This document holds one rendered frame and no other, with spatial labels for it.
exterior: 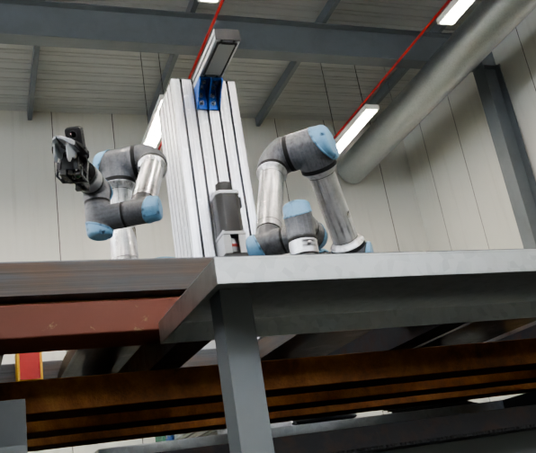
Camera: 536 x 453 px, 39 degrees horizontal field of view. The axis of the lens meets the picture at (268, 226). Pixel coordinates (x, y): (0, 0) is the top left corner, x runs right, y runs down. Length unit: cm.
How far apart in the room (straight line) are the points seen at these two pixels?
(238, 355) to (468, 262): 30
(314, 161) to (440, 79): 913
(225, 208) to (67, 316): 154
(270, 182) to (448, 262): 136
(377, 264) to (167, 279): 37
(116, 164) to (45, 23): 808
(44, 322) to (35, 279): 6
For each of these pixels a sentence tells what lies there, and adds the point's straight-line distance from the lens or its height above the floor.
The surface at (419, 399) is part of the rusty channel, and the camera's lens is 193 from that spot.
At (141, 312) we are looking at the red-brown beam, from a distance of 112.
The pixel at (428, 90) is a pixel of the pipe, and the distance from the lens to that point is 1163.
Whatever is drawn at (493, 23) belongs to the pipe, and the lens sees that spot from 1055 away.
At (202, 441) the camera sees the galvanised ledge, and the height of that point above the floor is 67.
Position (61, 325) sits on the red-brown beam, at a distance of 110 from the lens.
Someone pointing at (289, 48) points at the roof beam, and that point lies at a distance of 1127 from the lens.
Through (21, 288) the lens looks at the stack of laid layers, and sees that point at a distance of 111.
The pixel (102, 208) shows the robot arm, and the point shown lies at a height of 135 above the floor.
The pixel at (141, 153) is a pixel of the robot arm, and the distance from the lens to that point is 251.
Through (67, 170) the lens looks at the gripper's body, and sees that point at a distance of 209.
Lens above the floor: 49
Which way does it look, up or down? 20 degrees up
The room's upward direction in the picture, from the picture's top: 9 degrees counter-clockwise
